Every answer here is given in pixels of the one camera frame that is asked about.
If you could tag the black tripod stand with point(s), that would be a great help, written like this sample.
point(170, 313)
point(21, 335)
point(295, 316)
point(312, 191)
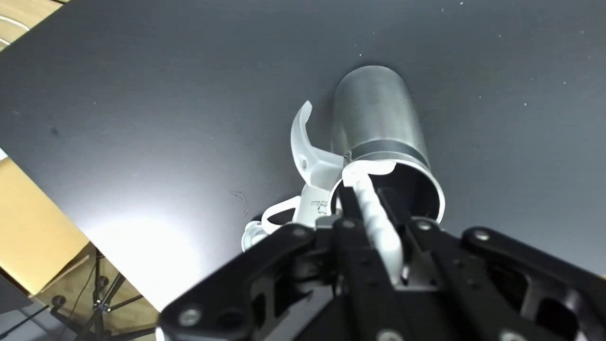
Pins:
point(85, 301)

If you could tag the white ceramic mug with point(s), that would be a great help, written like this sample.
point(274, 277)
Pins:
point(276, 220)

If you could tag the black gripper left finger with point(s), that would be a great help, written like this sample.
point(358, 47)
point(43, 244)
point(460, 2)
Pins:
point(369, 294)

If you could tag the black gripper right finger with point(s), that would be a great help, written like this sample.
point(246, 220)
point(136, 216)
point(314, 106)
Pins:
point(437, 265)

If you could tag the stainless steel flask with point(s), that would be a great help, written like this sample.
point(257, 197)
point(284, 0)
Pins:
point(375, 121)

